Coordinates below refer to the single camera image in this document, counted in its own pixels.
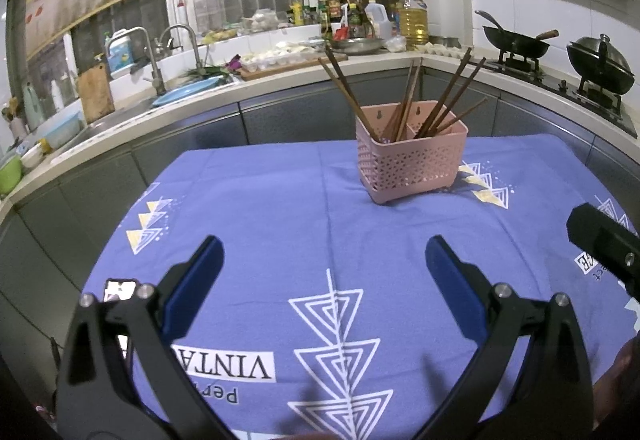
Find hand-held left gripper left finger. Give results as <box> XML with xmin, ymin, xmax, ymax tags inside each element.
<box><xmin>56</xmin><ymin>235</ymin><xmax>226</xmax><ymax>440</ymax></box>

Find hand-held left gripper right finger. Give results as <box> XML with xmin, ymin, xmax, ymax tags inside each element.
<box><xmin>425</xmin><ymin>235</ymin><xmax>596</xmax><ymax>440</ymax></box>

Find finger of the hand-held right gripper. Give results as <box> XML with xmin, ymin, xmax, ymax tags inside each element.
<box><xmin>566</xmin><ymin>203</ymin><xmax>640</xmax><ymax>298</ymax></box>

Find pink plastic utensil holder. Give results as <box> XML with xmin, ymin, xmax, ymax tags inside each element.
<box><xmin>355</xmin><ymin>101</ymin><xmax>469</xmax><ymax>206</ymax></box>

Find set of wooden chopsticks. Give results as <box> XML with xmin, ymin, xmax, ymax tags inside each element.
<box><xmin>318</xmin><ymin>45</ymin><xmax>489</xmax><ymax>143</ymax></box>

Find blue printed tablecloth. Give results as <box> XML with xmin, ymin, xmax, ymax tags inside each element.
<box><xmin>82</xmin><ymin>133</ymin><xmax>640</xmax><ymax>440</ymax></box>

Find black gas stove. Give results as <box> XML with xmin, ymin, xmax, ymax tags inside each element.
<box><xmin>470</xmin><ymin>58</ymin><xmax>640</xmax><ymax>138</ymax></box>

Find black wok with lid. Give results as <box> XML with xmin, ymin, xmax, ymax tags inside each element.
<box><xmin>566</xmin><ymin>34</ymin><xmax>636</xmax><ymax>96</ymax></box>

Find steel kitchen sink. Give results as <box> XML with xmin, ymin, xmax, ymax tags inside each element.
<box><xmin>50</xmin><ymin>73</ymin><xmax>241</xmax><ymax>161</ymax></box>

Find blue plate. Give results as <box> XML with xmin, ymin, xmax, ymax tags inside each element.
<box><xmin>150</xmin><ymin>76</ymin><xmax>223</xmax><ymax>107</ymax></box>

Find light blue plastic container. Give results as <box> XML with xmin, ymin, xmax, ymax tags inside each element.
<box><xmin>42</xmin><ymin>113</ymin><xmax>83</xmax><ymax>148</ymax></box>

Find white bowl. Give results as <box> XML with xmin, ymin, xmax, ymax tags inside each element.
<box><xmin>20</xmin><ymin>145</ymin><xmax>44</xmax><ymax>169</ymax></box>

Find green bowl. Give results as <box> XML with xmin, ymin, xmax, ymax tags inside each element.
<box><xmin>0</xmin><ymin>154</ymin><xmax>23</xmax><ymax>195</ymax></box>

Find standing wooden cutting board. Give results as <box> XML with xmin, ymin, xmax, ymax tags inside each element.
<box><xmin>77</xmin><ymin>63</ymin><xmax>116</xmax><ymax>123</ymax></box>

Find green and purple vegetables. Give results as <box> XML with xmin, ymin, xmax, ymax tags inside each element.
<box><xmin>182</xmin><ymin>54</ymin><xmax>243</xmax><ymax>81</ymax></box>

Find tall steel faucet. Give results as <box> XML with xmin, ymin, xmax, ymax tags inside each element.
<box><xmin>105</xmin><ymin>27</ymin><xmax>166</xmax><ymax>96</ymax></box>

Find pale green bottle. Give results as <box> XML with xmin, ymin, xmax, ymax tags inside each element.
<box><xmin>22</xmin><ymin>83</ymin><xmax>46</xmax><ymax>131</ymax></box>

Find flat wooden cutting board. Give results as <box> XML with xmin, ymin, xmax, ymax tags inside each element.
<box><xmin>240</xmin><ymin>51</ymin><xmax>348</xmax><ymax>82</ymax></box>

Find curved steel faucet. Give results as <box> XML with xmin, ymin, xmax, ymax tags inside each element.
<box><xmin>159</xmin><ymin>24</ymin><xmax>203</xmax><ymax>74</ymax></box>

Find blue and white soap bottle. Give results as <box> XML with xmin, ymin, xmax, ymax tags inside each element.
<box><xmin>106</xmin><ymin>31</ymin><xmax>132</xmax><ymax>72</ymax></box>

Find shallow metal basin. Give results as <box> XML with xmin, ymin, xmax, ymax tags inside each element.
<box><xmin>330</xmin><ymin>36</ymin><xmax>386</xmax><ymax>56</ymax></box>

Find large cooking oil bottle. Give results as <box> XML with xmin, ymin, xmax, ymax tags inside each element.
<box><xmin>399</xmin><ymin>0</ymin><xmax>430</xmax><ymax>46</ymax></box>

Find white plastic jug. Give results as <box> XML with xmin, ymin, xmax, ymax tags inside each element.
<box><xmin>364</xmin><ymin>0</ymin><xmax>393</xmax><ymax>40</ymax></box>

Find row of condiment bottles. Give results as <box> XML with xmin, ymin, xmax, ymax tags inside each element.
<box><xmin>287</xmin><ymin>0</ymin><xmax>371</xmax><ymax>38</ymax></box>

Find black wok with wooden handle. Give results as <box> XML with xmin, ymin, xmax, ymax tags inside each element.
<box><xmin>475</xmin><ymin>10</ymin><xmax>560</xmax><ymax>66</ymax></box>

